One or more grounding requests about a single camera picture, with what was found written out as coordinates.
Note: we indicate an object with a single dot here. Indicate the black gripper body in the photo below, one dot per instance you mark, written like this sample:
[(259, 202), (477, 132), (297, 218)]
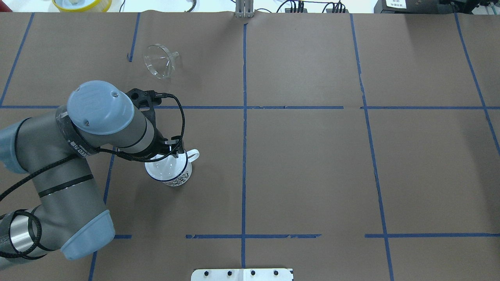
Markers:
[(159, 141)]

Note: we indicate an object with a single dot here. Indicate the clear glass funnel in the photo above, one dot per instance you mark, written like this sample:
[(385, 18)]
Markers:
[(160, 61)]

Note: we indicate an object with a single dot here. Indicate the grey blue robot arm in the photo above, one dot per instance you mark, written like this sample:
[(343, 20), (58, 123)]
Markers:
[(52, 148)]

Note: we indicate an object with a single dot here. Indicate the white enamel mug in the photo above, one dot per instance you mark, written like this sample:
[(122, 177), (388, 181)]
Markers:
[(183, 178)]

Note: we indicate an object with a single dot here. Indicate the black device with label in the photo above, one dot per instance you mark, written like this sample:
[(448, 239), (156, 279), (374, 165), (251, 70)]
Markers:
[(406, 7)]

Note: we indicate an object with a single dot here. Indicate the aluminium frame post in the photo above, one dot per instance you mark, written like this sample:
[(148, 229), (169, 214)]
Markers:
[(244, 8)]

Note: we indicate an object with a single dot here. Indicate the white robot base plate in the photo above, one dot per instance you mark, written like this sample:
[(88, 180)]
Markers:
[(255, 274)]

